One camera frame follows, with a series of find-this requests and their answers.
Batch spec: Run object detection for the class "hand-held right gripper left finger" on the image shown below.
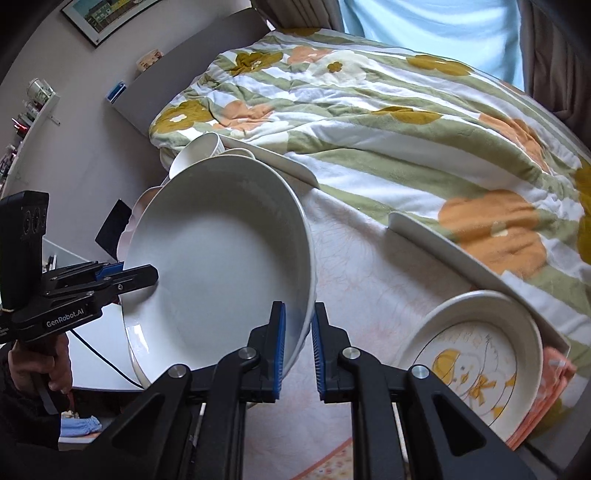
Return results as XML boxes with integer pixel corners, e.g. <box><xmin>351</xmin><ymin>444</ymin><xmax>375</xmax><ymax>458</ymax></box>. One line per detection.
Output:
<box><xmin>58</xmin><ymin>301</ymin><xmax>287</xmax><ymax>480</ymax></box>

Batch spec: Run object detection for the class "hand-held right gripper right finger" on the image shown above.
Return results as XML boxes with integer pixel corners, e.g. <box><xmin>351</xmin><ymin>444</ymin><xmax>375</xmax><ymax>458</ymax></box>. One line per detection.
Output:
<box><xmin>310</xmin><ymin>302</ymin><xmax>539</xmax><ymax>480</ymax></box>

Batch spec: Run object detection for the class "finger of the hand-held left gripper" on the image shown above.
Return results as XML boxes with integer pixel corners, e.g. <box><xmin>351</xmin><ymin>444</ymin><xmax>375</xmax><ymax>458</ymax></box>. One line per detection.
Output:
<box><xmin>44</xmin><ymin>261</ymin><xmax>126</xmax><ymax>289</ymax></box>
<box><xmin>41</xmin><ymin>264</ymin><xmax>160</xmax><ymax>308</ymax></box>

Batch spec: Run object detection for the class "large white deep plate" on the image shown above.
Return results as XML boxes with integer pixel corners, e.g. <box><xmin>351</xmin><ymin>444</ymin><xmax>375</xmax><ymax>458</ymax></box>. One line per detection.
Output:
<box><xmin>121</xmin><ymin>155</ymin><xmax>318</xmax><ymax>388</ymax></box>

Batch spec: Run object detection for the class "white bowl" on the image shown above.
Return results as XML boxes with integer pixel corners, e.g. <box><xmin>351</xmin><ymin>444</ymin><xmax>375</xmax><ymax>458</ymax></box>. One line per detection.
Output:
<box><xmin>168</xmin><ymin>132</ymin><xmax>225</xmax><ymax>181</ymax></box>

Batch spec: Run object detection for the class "white plate with duck print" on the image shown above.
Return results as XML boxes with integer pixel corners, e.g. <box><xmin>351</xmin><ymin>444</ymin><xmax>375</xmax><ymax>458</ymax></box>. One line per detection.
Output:
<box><xmin>397</xmin><ymin>290</ymin><xmax>544</xmax><ymax>449</ymax></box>

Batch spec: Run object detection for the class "person's left forearm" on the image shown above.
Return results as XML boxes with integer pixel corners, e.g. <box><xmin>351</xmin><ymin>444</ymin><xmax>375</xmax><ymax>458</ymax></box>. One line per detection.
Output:
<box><xmin>0</xmin><ymin>351</ymin><xmax>63</xmax><ymax>480</ymax></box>

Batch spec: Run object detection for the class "person's left hand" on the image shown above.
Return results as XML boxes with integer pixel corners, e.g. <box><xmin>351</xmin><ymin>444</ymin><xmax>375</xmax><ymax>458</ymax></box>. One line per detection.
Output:
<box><xmin>9</xmin><ymin>333</ymin><xmax>73</xmax><ymax>416</ymax></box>

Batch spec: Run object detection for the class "black flat object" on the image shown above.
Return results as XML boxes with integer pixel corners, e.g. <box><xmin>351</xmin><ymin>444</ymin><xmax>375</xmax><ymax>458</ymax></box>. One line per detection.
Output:
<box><xmin>95</xmin><ymin>199</ymin><xmax>133</xmax><ymax>260</ymax></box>

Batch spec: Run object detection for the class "pale pink floral tablecloth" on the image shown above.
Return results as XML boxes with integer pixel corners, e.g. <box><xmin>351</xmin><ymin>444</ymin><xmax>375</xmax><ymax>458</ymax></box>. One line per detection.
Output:
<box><xmin>185</xmin><ymin>182</ymin><xmax>573</xmax><ymax>480</ymax></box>

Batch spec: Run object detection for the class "white side table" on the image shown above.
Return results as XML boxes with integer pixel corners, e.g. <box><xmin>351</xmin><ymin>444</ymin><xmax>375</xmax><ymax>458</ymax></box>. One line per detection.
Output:
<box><xmin>41</xmin><ymin>237</ymin><xmax>144</xmax><ymax>393</ymax></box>

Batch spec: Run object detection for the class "row of small bottles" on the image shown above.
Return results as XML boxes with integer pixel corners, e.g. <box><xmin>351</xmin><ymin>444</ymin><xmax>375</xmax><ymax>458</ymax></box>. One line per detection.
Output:
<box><xmin>0</xmin><ymin>104</ymin><xmax>35</xmax><ymax>185</ymax></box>

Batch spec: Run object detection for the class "glass mug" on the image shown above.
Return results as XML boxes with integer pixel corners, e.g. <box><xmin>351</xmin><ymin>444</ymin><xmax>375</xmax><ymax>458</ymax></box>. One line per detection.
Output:
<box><xmin>27</xmin><ymin>78</ymin><xmax>52</xmax><ymax>103</ymax></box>

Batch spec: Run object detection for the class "light blue cloth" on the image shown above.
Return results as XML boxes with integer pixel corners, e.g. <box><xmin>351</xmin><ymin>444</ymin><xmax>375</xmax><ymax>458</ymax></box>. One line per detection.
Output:
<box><xmin>60</xmin><ymin>415</ymin><xmax>102</xmax><ymax>437</ymax></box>

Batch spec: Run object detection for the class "grey headboard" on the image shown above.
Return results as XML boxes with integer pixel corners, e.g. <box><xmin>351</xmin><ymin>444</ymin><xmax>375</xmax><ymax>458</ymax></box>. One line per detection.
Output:
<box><xmin>113</xmin><ymin>8</ymin><xmax>273</xmax><ymax>137</ymax></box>

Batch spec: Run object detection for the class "small beige box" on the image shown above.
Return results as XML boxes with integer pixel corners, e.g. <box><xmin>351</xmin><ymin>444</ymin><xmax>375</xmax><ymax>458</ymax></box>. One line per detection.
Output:
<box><xmin>137</xmin><ymin>48</ymin><xmax>163</xmax><ymax>71</ymax></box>

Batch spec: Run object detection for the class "floral striped blanket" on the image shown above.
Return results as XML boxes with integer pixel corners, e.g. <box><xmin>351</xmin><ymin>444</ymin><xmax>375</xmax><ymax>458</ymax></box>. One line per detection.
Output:
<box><xmin>148</xmin><ymin>28</ymin><xmax>591</xmax><ymax>352</ymax></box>

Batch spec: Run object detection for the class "brown curtain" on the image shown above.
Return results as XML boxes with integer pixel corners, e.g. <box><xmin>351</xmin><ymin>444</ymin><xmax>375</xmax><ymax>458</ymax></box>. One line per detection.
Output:
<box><xmin>519</xmin><ymin>0</ymin><xmax>591</xmax><ymax>148</ymax></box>
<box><xmin>252</xmin><ymin>0</ymin><xmax>345</xmax><ymax>34</ymax></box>

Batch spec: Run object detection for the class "light blue sheer curtain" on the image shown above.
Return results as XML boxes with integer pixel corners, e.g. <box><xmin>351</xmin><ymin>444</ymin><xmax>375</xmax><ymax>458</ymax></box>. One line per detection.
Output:
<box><xmin>339</xmin><ymin>0</ymin><xmax>526</xmax><ymax>89</ymax></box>

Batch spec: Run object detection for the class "black cable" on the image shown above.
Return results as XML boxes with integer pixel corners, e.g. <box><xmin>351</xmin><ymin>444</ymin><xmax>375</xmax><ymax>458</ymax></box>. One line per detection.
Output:
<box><xmin>69</xmin><ymin>330</ymin><xmax>144</xmax><ymax>388</ymax></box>

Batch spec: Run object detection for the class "white wall shelf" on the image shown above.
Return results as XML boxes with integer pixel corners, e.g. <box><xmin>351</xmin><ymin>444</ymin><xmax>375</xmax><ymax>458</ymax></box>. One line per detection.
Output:
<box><xmin>0</xmin><ymin>90</ymin><xmax>62</xmax><ymax>195</ymax></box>

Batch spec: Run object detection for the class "framed wall picture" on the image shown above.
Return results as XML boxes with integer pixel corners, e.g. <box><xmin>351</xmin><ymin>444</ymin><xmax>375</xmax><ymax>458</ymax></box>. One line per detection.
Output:
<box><xmin>61</xmin><ymin>0</ymin><xmax>162</xmax><ymax>47</ymax></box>

